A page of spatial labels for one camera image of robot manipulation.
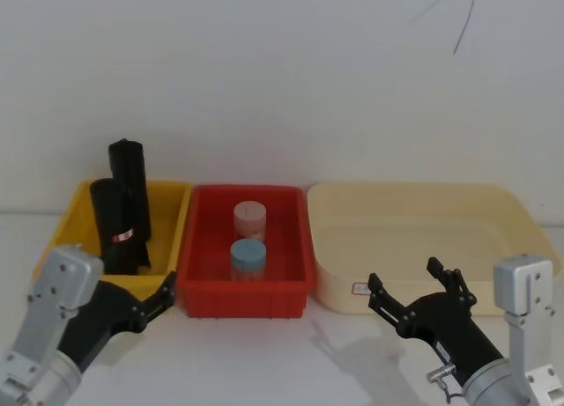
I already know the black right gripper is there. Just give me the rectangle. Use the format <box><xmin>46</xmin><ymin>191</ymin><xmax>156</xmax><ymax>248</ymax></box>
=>
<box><xmin>367</xmin><ymin>256</ymin><xmax>508</xmax><ymax>381</ymax></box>

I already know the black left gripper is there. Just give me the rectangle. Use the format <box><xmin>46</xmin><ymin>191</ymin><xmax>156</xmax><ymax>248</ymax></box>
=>
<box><xmin>56</xmin><ymin>269</ymin><xmax>178</xmax><ymax>375</ymax></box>

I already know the cream plastic tray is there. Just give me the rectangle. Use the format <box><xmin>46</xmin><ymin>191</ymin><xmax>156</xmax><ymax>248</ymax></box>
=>
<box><xmin>306</xmin><ymin>181</ymin><xmax>564</xmax><ymax>318</ymax></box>

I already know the yellow plastic bin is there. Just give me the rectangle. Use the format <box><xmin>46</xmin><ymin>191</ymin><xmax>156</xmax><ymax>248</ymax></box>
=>
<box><xmin>32</xmin><ymin>179</ymin><xmax>194</xmax><ymax>311</ymax></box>

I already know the red plastic bin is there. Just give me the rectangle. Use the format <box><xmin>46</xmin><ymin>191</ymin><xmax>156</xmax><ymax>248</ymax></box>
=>
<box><xmin>175</xmin><ymin>183</ymin><xmax>317</xmax><ymax>320</ymax></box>

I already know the black bag roll red label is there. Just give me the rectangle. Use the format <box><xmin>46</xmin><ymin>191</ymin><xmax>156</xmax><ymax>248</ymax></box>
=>
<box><xmin>89</xmin><ymin>178</ymin><xmax>152</xmax><ymax>277</ymax></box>

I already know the clear jar blue lid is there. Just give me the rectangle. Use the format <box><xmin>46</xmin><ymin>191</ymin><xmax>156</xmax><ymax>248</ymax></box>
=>
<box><xmin>229</xmin><ymin>239</ymin><xmax>269</xmax><ymax>283</ymax></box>

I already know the clear jar pink lid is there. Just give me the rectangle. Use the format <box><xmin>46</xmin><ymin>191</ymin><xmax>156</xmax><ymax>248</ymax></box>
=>
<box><xmin>233</xmin><ymin>201</ymin><xmax>269</xmax><ymax>243</ymax></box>

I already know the plain black bag roll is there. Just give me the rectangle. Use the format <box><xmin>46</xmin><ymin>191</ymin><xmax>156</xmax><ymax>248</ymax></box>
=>
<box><xmin>108</xmin><ymin>137</ymin><xmax>153</xmax><ymax>245</ymax></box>

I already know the thin dark cable silver plug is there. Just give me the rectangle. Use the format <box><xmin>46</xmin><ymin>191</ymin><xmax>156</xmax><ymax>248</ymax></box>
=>
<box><xmin>425</xmin><ymin>362</ymin><xmax>469</xmax><ymax>399</ymax></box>

